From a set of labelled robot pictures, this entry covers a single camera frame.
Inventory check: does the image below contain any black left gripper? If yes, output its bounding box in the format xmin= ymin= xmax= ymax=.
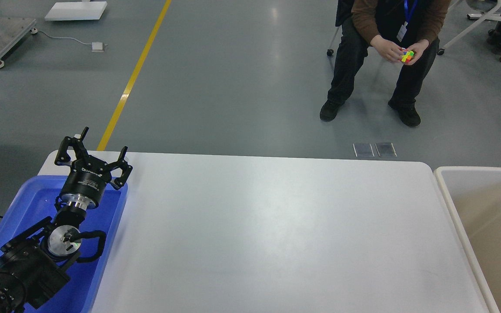
xmin=54 ymin=127 xmax=133 ymax=210

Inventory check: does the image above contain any colourful rubik's cube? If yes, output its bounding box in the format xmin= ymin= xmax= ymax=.
xmin=401 ymin=49 xmax=415 ymax=64

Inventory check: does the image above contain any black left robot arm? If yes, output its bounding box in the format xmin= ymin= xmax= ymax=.
xmin=0 ymin=127 xmax=133 ymax=313

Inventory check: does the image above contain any person's left hand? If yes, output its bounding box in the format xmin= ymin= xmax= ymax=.
xmin=402 ymin=39 xmax=430 ymax=66

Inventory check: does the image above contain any person's right hand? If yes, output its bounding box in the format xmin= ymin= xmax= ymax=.
xmin=370 ymin=34 xmax=408 ymax=63

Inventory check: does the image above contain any beige plastic bin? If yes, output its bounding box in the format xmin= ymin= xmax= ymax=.
xmin=434 ymin=166 xmax=501 ymax=313

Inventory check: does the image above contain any blue plastic bin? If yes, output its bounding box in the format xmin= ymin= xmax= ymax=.
xmin=0 ymin=175 xmax=129 ymax=313

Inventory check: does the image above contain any white flat board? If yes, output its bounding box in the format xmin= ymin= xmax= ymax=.
xmin=44 ymin=0 xmax=107 ymax=21

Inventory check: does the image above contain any right floor metal plate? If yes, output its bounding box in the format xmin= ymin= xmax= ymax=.
xmin=374 ymin=142 xmax=397 ymax=158

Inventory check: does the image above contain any floor metal plate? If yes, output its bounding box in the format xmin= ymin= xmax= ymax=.
xmin=353 ymin=143 xmax=374 ymax=158
xmin=374 ymin=142 xmax=397 ymax=158

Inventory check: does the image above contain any metal wheeled platform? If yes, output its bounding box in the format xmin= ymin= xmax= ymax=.
xmin=0 ymin=0 xmax=37 ymax=69

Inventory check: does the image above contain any left floor metal plate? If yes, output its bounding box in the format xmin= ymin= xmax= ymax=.
xmin=353 ymin=143 xmax=374 ymax=158

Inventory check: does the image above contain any seated person in black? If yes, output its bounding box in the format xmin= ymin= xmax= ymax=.
xmin=319 ymin=0 xmax=451 ymax=127

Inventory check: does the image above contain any person's chair leg with caster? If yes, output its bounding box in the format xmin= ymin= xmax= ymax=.
xmin=326 ymin=26 xmax=341 ymax=57

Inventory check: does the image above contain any white power adapter with cable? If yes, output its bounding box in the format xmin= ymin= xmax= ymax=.
xmin=30 ymin=28 xmax=107 ymax=52

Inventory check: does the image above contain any blue lanyard with badge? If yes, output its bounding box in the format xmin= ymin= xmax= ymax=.
xmin=397 ymin=0 xmax=419 ymax=43

